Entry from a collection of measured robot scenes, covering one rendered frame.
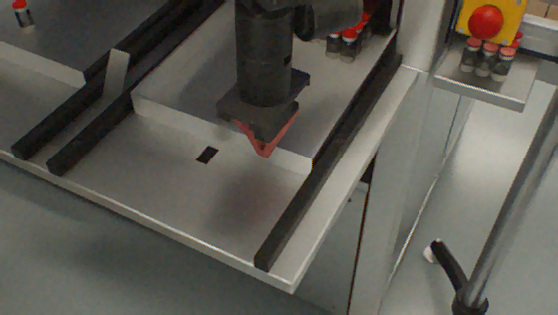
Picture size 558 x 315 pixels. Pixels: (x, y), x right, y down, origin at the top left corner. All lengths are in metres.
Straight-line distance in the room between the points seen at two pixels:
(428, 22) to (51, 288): 1.28
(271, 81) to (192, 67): 0.29
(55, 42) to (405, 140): 0.56
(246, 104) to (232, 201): 0.13
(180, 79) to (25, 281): 1.07
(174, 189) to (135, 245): 1.07
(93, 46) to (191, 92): 0.19
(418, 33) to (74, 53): 0.50
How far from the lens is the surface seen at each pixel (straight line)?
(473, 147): 2.07
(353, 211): 1.14
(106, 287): 1.70
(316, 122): 0.77
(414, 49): 0.86
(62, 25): 1.00
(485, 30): 0.77
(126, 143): 0.77
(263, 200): 0.68
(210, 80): 0.84
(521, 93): 0.88
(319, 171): 0.68
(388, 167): 1.02
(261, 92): 0.60
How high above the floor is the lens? 1.41
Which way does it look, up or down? 47 degrees down
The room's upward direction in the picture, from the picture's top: straight up
